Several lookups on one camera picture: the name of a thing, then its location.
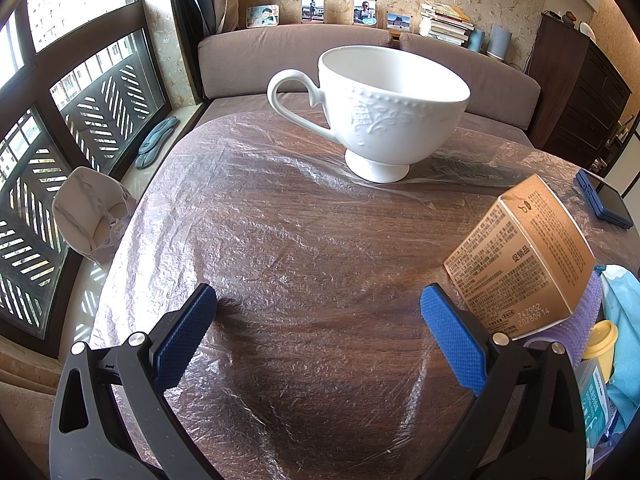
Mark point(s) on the purple hair roller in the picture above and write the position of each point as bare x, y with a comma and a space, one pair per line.
574, 332

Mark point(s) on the blue slippers pair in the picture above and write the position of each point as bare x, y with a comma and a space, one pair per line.
153, 143

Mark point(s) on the dark wooden cabinet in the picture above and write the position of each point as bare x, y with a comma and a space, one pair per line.
582, 95

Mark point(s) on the photo frame far left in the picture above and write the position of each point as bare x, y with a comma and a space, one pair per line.
266, 15

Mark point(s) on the white chair backrest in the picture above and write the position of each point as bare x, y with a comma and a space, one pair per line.
92, 212

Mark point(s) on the light blue drawstring pouch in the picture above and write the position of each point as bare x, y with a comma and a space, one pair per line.
621, 306

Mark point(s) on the dental floss box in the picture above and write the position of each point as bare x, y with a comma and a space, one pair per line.
597, 410

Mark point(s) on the brown sofa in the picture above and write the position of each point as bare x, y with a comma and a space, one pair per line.
241, 63

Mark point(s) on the white embossed teacup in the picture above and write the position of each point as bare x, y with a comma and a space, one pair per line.
390, 109

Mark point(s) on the stack of books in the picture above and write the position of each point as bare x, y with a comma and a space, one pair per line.
447, 23

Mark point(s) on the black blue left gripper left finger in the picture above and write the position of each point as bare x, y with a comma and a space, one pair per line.
111, 419

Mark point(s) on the grey cylindrical speaker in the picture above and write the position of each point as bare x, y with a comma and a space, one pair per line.
499, 42

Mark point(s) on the gold cardboard box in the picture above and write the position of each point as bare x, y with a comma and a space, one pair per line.
525, 265

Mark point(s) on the photo frame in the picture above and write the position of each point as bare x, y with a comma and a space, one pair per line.
311, 11
364, 12
398, 23
266, 15

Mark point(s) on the blue cased smartphone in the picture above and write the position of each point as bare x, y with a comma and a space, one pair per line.
605, 201

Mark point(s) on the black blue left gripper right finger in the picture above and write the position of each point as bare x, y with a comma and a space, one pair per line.
525, 421

